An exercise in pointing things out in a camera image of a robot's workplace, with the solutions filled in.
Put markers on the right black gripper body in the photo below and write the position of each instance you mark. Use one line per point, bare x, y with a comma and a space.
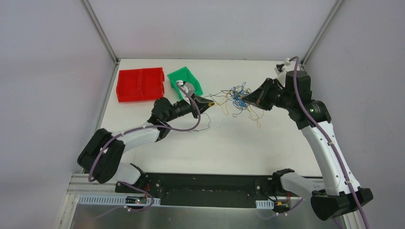
265, 96

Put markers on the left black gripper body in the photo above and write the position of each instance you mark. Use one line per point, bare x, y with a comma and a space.
195, 105

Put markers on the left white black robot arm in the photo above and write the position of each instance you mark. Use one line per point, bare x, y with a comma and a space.
101, 157

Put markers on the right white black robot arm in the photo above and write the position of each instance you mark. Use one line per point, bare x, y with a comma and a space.
340, 193

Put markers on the green plastic bin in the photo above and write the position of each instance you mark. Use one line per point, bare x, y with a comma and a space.
184, 74

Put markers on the red plastic bin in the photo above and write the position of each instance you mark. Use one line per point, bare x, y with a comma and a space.
139, 85

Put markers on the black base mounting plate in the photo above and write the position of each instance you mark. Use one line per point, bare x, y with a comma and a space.
203, 190

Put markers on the left circuit board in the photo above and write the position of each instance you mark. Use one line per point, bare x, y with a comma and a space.
136, 200

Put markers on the right circuit board connector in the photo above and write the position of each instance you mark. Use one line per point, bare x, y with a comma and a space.
281, 207

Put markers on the aluminium frame rail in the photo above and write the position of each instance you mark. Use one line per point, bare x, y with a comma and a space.
79, 184

